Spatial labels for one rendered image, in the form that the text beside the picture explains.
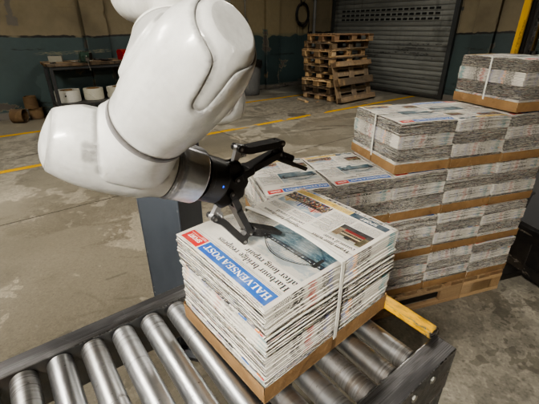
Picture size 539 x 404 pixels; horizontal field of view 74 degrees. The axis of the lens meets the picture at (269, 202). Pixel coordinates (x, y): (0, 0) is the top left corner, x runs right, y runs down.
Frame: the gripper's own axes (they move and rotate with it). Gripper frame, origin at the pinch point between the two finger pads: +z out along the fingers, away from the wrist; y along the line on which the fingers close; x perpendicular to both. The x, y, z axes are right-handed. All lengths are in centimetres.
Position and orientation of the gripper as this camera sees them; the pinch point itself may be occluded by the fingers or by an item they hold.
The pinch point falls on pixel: (285, 198)
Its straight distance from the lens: 69.4
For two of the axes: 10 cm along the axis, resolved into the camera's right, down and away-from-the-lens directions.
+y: -3.6, 9.2, 1.5
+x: 6.1, 3.5, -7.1
